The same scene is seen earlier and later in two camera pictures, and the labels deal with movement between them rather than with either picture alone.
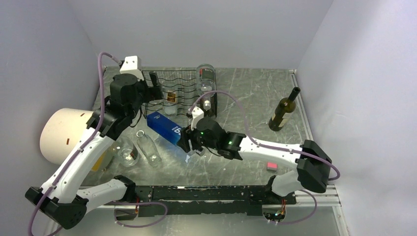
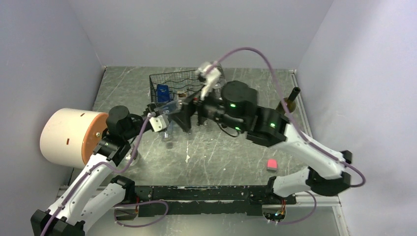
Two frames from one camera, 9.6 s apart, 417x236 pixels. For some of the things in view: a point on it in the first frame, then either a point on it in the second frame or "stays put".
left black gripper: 154,93 to 152,107
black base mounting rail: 222,200 stays put
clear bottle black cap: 170,101 to 182,95
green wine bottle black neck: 286,106 stays put
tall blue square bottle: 164,127 to 163,93
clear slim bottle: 149,148 to 167,135
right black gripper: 185,136 to 183,117
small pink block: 272,166 stays put
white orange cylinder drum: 60,130 stays put
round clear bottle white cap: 128,155 stays put
